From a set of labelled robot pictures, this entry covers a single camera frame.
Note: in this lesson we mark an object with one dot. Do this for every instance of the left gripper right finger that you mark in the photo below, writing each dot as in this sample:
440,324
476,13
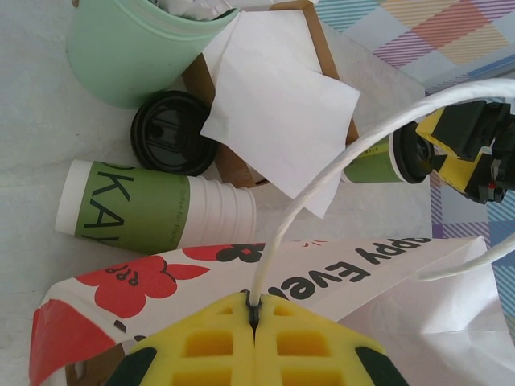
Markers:
306,342

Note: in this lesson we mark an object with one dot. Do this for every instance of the white paper napkin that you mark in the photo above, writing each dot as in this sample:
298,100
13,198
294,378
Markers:
281,104

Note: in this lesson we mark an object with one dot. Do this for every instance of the mint green holder cup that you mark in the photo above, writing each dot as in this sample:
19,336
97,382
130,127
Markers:
128,52

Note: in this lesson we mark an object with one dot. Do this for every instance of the white paper-wrapped straw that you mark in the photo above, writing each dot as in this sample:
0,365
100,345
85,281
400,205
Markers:
213,7

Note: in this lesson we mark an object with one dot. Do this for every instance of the white paper cup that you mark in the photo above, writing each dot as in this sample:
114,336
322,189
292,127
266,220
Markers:
133,205

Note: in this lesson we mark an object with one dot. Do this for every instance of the white red-flower paper gift bag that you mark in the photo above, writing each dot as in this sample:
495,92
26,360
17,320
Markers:
422,305

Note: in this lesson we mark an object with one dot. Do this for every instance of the green paper coffee cup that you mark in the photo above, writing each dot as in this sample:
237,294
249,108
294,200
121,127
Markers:
370,165

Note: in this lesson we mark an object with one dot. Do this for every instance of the brown cardboard napkin box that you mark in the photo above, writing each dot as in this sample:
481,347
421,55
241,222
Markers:
318,44

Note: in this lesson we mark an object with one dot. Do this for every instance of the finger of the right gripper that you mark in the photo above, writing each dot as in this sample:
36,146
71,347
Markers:
470,177
466,124

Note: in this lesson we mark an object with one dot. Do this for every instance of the black plastic cup lid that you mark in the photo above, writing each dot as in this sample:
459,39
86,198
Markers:
408,157

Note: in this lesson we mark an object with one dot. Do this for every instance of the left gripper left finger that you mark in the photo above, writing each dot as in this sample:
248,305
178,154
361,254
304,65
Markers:
209,342

